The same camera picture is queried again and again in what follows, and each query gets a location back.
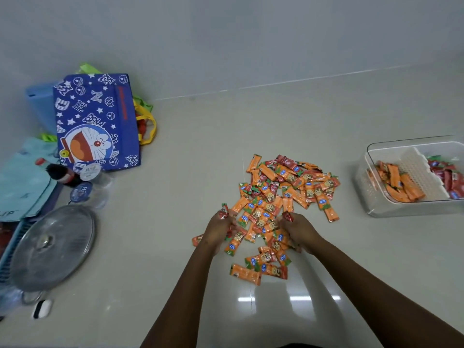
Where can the person's left fingers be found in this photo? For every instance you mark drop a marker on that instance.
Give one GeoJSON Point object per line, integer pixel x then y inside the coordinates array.
{"type": "Point", "coordinates": [228, 220]}

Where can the person's right forearm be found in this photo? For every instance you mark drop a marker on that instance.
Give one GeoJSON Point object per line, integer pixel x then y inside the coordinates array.
{"type": "Point", "coordinates": [377, 304]}

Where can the person's left hand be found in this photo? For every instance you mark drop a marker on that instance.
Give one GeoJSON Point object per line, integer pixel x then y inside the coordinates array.
{"type": "Point", "coordinates": [215, 230]}

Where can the clear water bottle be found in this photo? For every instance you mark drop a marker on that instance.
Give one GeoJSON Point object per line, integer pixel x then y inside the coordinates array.
{"type": "Point", "coordinates": [89, 195]}
{"type": "Point", "coordinates": [96, 175]}

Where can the person's right fingers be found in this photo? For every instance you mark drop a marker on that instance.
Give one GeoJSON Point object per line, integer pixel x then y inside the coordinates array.
{"type": "Point", "coordinates": [287, 225]}

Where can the pale teal fabric bag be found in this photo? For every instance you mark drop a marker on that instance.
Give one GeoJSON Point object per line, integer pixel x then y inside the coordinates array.
{"type": "Point", "coordinates": [23, 181]}

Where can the red snack packet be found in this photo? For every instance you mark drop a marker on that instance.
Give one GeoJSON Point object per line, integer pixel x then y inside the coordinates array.
{"type": "Point", "coordinates": [224, 210]}
{"type": "Point", "coordinates": [287, 216]}

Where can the person's left forearm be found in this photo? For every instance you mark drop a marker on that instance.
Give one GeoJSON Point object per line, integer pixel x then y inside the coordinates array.
{"type": "Point", "coordinates": [181, 300]}

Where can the glass pot lid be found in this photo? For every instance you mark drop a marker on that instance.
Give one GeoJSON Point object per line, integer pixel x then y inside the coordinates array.
{"type": "Point", "coordinates": [50, 250]}

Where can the small bunch of orange packets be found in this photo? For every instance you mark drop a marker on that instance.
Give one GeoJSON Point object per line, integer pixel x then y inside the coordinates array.
{"type": "Point", "coordinates": [398, 184]}

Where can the person's right hand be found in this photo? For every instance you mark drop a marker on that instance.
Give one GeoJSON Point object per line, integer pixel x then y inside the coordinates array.
{"type": "Point", "coordinates": [301, 231]}

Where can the white and black mouse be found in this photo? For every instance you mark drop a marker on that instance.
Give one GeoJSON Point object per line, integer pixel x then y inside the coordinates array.
{"type": "Point", "coordinates": [42, 308]}

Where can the small bunch of red packets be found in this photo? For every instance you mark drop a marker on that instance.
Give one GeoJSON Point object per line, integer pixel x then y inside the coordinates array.
{"type": "Point", "coordinates": [447, 175]}

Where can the pile of orange snack packets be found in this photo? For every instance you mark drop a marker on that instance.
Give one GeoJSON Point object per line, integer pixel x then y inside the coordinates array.
{"type": "Point", "coordinates": [275, 199]}

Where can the white perforated divider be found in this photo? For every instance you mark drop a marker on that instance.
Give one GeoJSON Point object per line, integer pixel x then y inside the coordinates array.
{"type": "Point", "coordinates": [422, 173]}

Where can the light blue plastic bin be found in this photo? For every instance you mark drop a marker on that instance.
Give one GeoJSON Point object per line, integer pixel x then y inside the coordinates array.
{"type": "Point", "coordinates": [41, 105]}

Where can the cola bottle with red cap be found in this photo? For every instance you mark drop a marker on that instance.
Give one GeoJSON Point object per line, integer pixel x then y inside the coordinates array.
{"type": "Point", "coordinates": [61, 173]}

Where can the clear plastic container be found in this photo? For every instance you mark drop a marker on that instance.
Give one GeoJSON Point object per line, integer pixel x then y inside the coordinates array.
{"type": "Point", "coordinates": [377, 206]}

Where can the blue cartoon print tote bag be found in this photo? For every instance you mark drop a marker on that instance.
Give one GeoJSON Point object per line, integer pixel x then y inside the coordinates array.
{"type": "Point", "coordinates": [94, 119]}

